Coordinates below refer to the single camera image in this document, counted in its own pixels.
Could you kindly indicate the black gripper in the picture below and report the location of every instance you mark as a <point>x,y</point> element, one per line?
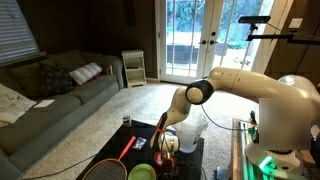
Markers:
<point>168,170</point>

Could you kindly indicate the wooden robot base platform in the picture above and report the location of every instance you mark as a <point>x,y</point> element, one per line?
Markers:
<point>237,150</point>

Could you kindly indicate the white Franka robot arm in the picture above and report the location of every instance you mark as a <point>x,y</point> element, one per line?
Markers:
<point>240,83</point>

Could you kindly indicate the green bowl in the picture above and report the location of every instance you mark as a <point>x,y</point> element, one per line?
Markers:
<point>141,172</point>

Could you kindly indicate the small clear plastic packet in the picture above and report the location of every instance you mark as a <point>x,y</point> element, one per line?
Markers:
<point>139,143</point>

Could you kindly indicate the small dark cup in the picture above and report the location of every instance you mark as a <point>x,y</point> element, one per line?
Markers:
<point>126,121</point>

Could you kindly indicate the small white shelf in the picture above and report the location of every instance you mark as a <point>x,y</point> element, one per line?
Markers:
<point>134,68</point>

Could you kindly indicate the white striped pillow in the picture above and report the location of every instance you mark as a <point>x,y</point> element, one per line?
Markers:
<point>86,72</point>

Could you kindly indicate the grey fabric sofa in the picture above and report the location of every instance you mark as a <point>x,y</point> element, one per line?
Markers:
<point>50,120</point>

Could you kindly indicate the white glass door leaf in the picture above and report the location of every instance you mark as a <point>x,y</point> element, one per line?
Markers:
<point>162,40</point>
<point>213,20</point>

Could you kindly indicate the white paper sheet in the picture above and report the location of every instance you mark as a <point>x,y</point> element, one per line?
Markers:
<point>44,103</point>

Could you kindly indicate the dark patterned pillow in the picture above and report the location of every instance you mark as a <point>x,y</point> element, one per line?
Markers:
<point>55,81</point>

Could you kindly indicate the white printed pillow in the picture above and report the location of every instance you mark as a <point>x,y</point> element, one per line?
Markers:
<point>13,103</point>

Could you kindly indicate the brown pillow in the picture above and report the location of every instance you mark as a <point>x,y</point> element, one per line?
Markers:
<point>26,78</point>

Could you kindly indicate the white window blinds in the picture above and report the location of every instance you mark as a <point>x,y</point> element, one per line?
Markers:
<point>16,30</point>

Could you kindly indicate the black bar camera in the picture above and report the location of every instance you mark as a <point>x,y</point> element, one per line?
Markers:
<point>255,19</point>

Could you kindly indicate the black camera stand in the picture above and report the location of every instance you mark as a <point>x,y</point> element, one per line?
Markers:
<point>280,36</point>

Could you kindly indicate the white wall switch plate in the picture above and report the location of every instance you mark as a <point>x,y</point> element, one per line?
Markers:
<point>296,22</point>

